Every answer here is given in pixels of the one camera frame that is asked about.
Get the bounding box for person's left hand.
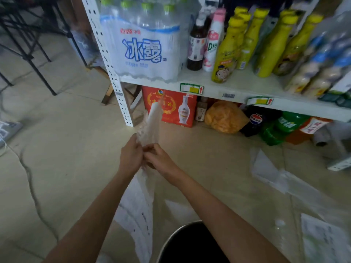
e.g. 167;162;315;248
118;134;145;177

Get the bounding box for person's right hand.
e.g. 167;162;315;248
142;143;179;180

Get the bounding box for clear plastic bag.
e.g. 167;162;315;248
113;102;165;263

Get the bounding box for person's right forearm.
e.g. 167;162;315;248
162;166;292;263

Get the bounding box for person's left forearm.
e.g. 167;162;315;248
43;170;137;263

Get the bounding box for red liquor box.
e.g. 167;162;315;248
141;86;198;128

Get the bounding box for small brown bottle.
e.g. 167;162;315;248
195;97;208;122

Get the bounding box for wooden stool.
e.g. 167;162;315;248
87;65;143;106

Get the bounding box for green yellow price tag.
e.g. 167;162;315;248
246;96;274;106
180;83;205;95

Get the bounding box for orange mesh bag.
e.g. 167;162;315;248
204;100;249;134

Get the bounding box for black round bin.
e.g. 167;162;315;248
156;220;231;263

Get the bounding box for shrink-wrapped pack of water bottles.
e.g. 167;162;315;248
99;0;192;83

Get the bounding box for dark cola bottle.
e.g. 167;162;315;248
240;105;282;137

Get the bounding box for white metal shelf rack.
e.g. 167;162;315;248
81;0;351;127

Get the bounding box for dark brown drink bottle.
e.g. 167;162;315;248
187;13;209;71

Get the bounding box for white bottle with pink cap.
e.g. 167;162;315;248
202;8;227;73

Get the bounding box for grey flat device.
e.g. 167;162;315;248
0;121;24;149

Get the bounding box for green soda bottle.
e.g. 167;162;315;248
259;112;311;146

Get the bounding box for clear plastic sheet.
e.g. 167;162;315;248
249;147;351;225

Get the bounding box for orange soda bottle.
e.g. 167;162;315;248
285;117;333;145

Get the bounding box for row of yellow bottles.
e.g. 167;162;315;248
211;6;324;84

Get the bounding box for grey cylinder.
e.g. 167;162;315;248
312;126;340;147

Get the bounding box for white flat box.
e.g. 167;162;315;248
326;155;351;172

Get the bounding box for pack of milky drink bottles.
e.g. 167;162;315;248
284;12;351;99

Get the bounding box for printed white paper sheet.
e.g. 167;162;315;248
300;213;351;263

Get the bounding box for dark green carton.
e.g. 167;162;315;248
319;79;351;109

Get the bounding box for dark floor cable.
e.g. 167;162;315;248
0;93;60;242

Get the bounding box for black metal frame legs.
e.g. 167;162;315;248
0;0;89;96

